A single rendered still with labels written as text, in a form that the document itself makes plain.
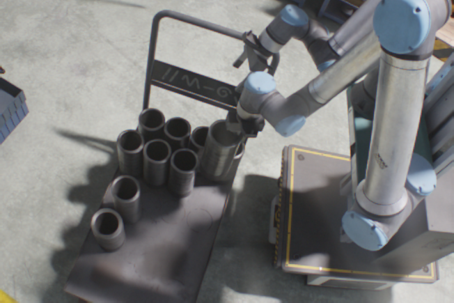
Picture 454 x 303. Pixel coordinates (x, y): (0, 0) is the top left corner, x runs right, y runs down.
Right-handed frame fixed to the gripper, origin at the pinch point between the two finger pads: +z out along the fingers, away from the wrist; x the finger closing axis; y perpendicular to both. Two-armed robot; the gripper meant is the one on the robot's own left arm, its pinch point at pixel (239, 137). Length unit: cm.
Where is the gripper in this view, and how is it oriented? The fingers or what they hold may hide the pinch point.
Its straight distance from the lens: 148.5
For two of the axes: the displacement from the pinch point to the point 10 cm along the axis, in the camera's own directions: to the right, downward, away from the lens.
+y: -0.9, -8.4, 5.4
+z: -2.1, 5.4, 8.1
